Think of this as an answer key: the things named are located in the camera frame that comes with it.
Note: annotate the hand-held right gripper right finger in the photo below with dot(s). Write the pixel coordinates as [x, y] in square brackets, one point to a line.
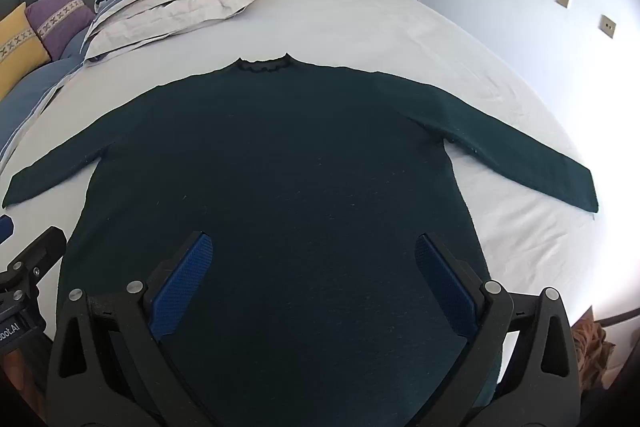
[445, 287]

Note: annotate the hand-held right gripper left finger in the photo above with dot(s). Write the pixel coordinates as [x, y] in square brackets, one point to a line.
[182, 287]

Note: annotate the blue quilt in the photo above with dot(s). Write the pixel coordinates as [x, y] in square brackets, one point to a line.
[35, 92]

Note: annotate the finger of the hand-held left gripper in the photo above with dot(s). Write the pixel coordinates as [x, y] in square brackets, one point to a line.
[4, 228]
[42, 247]

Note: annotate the purple pillow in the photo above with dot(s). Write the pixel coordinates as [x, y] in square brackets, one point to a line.
[60, 19]

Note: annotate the bed with white sheet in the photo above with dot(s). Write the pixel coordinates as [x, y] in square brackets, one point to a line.
[350, 22]

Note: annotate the brown crumpled cloth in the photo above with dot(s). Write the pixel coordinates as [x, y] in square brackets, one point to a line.
[592, 349]

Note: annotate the dark green sweater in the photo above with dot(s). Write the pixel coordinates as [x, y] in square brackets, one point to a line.
[280, 167]

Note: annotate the yellow pillow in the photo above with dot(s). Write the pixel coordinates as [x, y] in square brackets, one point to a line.
[17, 47]

